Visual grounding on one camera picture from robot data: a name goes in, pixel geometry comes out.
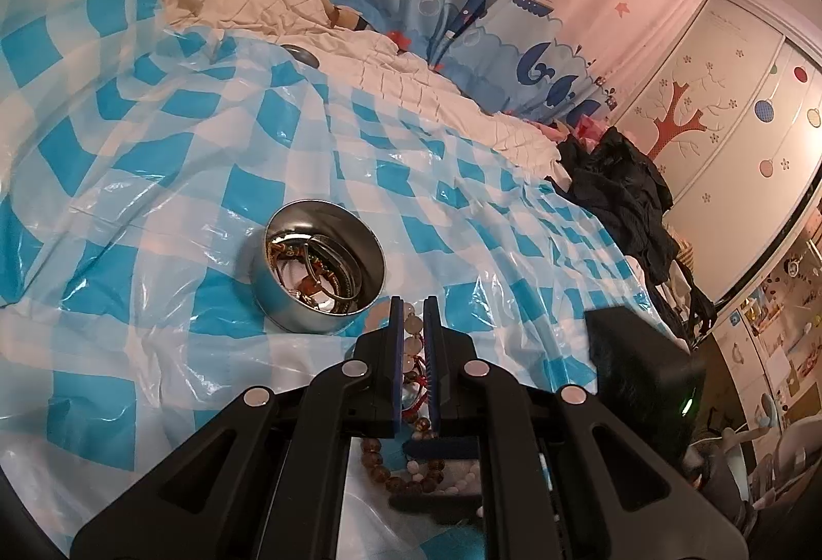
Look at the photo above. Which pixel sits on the black clothes heap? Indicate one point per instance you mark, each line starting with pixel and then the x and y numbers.
pixel 616 181

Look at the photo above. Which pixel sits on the metal bangle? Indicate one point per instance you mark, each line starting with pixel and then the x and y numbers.
pixel 352 285

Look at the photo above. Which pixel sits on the white door with stickers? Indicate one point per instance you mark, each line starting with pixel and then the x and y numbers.
pixel 770 341

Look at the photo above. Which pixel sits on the white quilt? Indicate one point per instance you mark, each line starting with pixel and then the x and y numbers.
pixel 398 85

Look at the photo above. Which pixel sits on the white wardrobe with tree decal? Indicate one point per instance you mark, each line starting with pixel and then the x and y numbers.
pixel 725 104

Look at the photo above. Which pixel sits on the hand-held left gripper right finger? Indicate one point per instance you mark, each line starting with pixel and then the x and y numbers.
pixel 433 367

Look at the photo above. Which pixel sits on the pink cloth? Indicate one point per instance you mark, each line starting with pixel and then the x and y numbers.
pixel 578 124

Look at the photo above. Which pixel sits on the blue white checked plastic sheet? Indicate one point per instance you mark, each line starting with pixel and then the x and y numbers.
pixel 160 181

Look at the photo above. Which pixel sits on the brown and black object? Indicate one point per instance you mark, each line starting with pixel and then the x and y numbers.
pixel 347 16

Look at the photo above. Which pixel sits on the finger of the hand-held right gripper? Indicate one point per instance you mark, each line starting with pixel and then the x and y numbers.
pixel 436 507
pixel 443 447

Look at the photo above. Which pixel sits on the round silver metal tin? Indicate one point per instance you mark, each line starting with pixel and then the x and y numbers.
pixel 282 309

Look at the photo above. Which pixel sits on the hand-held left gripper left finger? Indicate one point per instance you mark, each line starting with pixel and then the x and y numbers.
pixel 393 380

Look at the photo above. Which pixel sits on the small round dark object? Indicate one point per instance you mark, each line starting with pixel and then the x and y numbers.
pixel 302 55

